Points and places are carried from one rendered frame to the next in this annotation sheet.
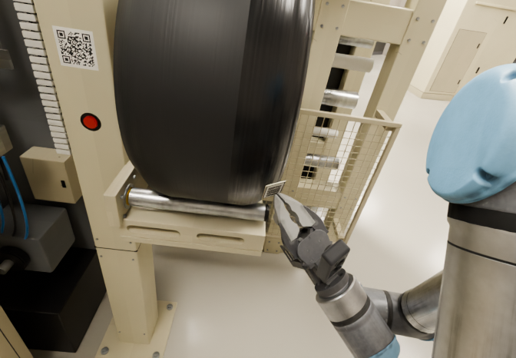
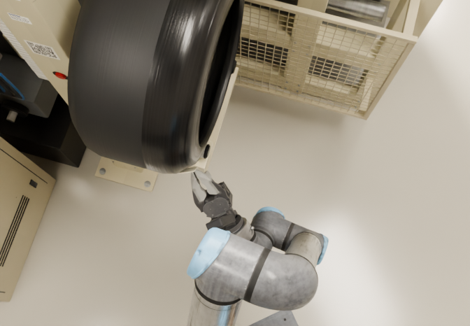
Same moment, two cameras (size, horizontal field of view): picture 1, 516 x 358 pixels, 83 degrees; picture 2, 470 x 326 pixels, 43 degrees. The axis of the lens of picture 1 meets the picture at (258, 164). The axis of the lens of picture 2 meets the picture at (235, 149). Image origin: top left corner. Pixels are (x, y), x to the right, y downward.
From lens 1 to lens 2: 1.21 m
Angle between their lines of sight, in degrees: 42
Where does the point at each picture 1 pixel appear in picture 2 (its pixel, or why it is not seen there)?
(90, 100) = (57, 68)
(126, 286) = not seen: hidden behind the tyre
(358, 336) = not seen: hidden behind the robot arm
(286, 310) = (287, 165)
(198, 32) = (114, 128)
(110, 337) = (106, 160)
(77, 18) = (40, 40)
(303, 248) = (207, 208)
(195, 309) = not seen: hidden behind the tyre
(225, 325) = (217, 168)
